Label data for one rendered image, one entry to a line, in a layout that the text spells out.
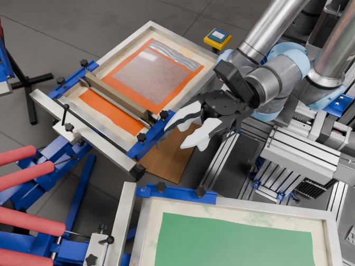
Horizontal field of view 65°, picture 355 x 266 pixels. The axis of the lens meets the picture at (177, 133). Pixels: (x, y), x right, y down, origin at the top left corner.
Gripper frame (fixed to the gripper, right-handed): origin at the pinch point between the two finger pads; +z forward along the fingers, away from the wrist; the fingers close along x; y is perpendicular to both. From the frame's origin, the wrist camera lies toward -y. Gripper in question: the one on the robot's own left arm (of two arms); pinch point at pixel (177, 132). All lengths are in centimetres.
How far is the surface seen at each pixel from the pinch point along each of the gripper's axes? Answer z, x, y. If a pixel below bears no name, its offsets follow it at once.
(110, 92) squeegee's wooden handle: -10, 78, 52
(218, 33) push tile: -91, 87, 59
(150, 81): -35, 81, 62
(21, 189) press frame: 44, 59, 59
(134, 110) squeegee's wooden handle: -15, 62, 56
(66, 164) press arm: 25, 65, 68
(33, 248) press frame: 48, 31, 59
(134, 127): -11, 60, 65
